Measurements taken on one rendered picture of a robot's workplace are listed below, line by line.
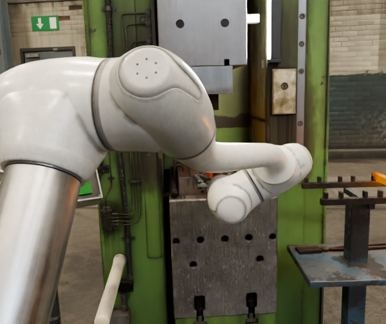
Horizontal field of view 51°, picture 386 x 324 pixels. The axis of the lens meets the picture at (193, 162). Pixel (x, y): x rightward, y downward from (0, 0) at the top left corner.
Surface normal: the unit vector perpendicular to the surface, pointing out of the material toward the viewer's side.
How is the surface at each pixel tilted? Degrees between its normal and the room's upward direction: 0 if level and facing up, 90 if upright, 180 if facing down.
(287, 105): 90
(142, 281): 90
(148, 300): 90
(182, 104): 106
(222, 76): 90
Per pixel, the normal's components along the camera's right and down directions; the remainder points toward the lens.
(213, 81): 0.06, 0.18
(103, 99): -0.34, 0.01
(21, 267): 0.45, -0.30
